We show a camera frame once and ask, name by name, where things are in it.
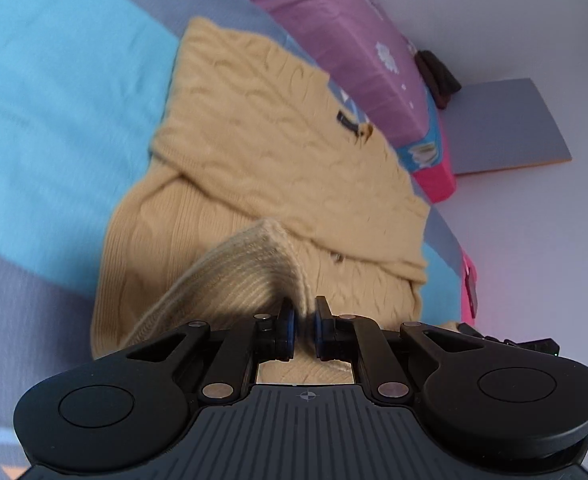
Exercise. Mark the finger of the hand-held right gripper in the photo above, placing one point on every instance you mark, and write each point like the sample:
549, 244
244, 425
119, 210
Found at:
476, 332

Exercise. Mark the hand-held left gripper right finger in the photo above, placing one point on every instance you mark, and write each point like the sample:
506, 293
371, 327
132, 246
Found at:
320, 332

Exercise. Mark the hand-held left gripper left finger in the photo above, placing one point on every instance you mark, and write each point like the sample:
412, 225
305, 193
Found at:
286, 331

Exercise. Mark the grey flat board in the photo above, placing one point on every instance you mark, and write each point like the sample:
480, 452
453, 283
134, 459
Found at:
513, 127

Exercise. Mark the dark brown cloth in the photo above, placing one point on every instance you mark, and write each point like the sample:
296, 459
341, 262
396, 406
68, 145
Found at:
436, 77

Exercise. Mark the blue and grey patterned blanket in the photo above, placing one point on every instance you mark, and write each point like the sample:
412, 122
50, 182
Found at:
59, 90

